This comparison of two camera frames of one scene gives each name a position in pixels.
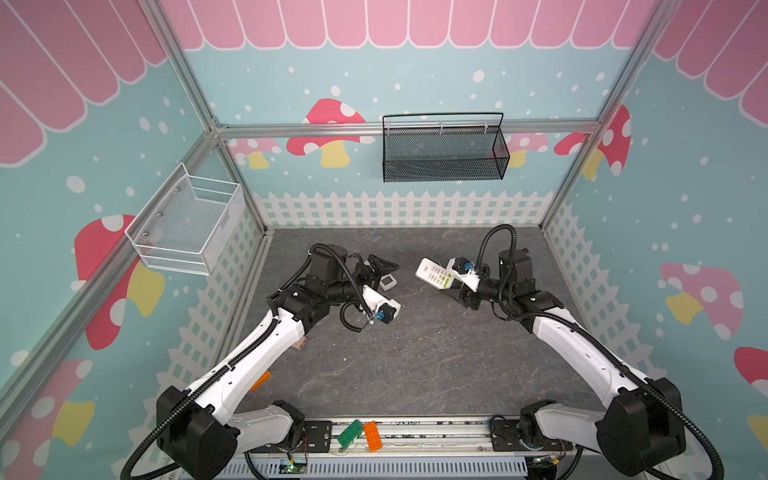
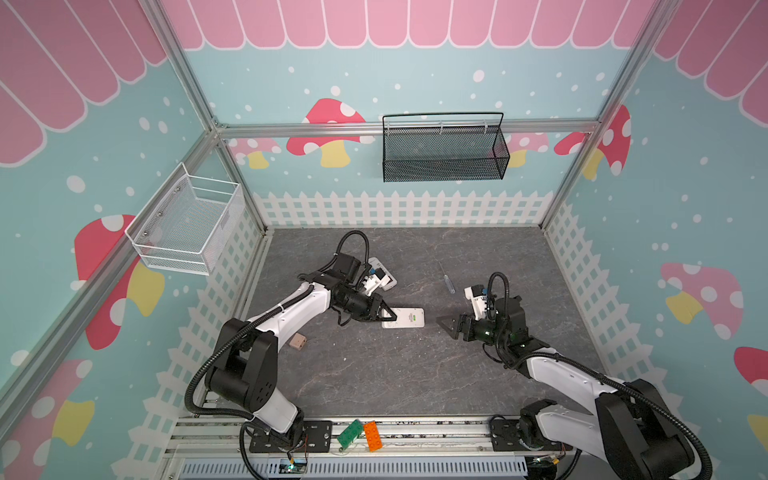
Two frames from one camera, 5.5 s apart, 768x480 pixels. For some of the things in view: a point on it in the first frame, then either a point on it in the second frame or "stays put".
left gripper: x=372 y=279 -> x=376 y=304
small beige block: x=300 y=343 stays put
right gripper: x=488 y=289 -> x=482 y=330
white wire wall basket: x=186 y=222 stays put
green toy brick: x=350 y=434 stays put
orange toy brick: x=373 y=436 stays put
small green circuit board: x=292 y=468 stays put
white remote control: x=435 y=274 -> x=406 y=318
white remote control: x=387 y=281 stays put
